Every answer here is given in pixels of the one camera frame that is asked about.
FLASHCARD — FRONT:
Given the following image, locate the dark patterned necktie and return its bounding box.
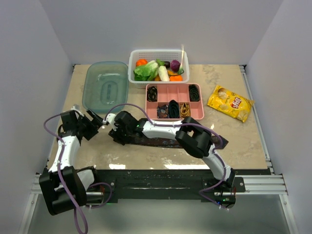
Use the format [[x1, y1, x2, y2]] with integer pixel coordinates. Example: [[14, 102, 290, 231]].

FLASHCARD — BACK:
[[108, 130, 229, 150]]

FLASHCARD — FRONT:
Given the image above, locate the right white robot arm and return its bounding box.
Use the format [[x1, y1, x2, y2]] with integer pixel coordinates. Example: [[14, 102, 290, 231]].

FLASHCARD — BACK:
[[103, 111, 235, 192]]

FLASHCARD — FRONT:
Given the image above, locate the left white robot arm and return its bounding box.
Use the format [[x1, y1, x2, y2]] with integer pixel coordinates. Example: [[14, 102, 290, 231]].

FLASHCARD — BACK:
[[39, 109, 103, 215]]

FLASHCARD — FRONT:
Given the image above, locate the teal transparent container lid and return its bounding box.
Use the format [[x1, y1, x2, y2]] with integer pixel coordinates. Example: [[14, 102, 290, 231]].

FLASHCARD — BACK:
[[82, 61, 129, 114]]

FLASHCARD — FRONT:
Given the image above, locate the rolled floral tie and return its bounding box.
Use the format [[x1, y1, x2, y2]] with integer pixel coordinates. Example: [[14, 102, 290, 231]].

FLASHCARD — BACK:
[[157, 104, 169, 119]]

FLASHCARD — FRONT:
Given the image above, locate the rolled black tie left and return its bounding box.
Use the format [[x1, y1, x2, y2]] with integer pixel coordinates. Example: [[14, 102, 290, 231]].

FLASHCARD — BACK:
[[147, 86, 157, 102]]

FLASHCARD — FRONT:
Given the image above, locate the rolled black tie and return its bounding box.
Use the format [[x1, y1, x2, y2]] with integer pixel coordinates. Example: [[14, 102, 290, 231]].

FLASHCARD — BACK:
[[147, 86, 157, 102], [189, 84, 200, 102]]

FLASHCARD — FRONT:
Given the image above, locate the pink divided organizer tray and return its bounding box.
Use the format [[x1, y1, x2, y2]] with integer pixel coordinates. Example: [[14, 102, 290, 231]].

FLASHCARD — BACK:
[[145, 83, 204, 120]]

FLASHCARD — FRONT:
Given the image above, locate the rolled dark blue tie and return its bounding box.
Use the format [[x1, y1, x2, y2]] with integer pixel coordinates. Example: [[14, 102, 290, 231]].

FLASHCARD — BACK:
[[168, 100, 180, 118]]

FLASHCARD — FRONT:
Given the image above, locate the green lettuce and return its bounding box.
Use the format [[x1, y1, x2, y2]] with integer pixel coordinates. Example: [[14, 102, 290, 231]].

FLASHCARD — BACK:
[[134, 60, 159, 81]]

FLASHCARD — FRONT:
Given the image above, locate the white daikon radish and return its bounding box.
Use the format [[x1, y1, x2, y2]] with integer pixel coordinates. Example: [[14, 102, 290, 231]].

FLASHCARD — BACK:
[[158, 66, 170, 82]]

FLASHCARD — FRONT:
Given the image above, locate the orange pumpkin toy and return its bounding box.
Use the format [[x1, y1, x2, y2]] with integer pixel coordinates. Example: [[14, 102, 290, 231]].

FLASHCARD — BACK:
[[136, 59, 148, 67]]

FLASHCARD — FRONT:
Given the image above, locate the rolled yellow tie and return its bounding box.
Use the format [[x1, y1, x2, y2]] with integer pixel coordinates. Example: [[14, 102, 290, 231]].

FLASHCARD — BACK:
[[179, 103, 191, 118]]

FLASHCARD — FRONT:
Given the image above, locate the dark eggplant toy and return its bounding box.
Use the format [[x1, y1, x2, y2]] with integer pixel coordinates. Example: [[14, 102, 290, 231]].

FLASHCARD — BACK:
[[164, 61, 170, 68]]

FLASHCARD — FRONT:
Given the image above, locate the green onion stalk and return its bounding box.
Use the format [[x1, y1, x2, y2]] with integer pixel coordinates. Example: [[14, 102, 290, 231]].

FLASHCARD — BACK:
[[177, 44, 184, 75]]

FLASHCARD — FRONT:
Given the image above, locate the purple onion toy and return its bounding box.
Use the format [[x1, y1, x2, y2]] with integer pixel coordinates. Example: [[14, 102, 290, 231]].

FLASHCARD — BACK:
[[170, 59, 180, 73]]

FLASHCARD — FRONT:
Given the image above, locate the rolled black tie right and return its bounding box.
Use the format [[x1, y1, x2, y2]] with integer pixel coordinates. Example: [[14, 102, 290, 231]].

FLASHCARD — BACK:
[[189, 84, 200, 102]]

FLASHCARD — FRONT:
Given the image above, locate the white plastic basket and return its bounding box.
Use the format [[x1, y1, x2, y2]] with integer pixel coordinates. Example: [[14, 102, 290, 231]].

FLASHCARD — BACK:
[[128, 49, 190, 89]]

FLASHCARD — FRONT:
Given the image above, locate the yellow chips bag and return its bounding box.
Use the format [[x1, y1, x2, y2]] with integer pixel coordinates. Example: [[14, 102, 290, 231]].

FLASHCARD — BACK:
[[207, 85, 254, 123]]

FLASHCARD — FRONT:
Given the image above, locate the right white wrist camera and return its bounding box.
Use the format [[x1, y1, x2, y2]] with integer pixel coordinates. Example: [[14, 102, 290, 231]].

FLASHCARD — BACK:
[[102, 113, 117, 130]]

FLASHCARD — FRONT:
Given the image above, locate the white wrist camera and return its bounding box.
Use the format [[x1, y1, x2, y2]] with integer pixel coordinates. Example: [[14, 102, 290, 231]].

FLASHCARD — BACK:
[[70, 104, 85, 116], [102, 113, 117, 130]]

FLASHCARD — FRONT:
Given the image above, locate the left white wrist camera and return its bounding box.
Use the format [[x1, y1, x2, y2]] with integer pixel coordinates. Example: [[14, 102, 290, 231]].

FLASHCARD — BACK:
[[70, 104, 85, 116]]

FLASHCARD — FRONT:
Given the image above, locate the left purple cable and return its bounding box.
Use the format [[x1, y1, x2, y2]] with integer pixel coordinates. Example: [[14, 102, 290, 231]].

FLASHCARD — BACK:
[[43, 112, 88, 234]]

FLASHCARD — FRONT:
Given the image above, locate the purple cable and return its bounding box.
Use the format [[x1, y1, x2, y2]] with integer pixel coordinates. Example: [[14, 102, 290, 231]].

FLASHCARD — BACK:
[[104, 103, 227, 195], [43, 112, 88, 234]]

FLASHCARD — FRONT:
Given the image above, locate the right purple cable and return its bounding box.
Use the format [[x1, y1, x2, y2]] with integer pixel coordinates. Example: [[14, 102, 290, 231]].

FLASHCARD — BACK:
[[104, 103, 227, 195]]

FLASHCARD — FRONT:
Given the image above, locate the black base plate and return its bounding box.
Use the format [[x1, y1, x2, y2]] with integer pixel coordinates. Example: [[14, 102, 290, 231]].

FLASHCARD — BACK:
[[73, 169, 246, 204]]

